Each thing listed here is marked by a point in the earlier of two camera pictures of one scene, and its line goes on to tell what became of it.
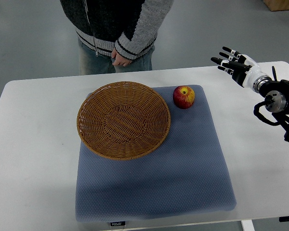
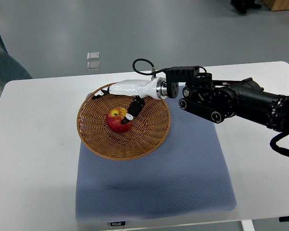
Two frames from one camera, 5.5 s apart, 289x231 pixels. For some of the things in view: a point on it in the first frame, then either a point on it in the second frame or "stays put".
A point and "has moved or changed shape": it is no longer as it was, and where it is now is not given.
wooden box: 275,5 stays put
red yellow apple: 183,96 has moved or changed shape
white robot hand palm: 255,71 -> 147,89
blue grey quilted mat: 188,174 stays put
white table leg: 247,225 stays put
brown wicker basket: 123,121 stays put
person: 115,36 -> 4,68
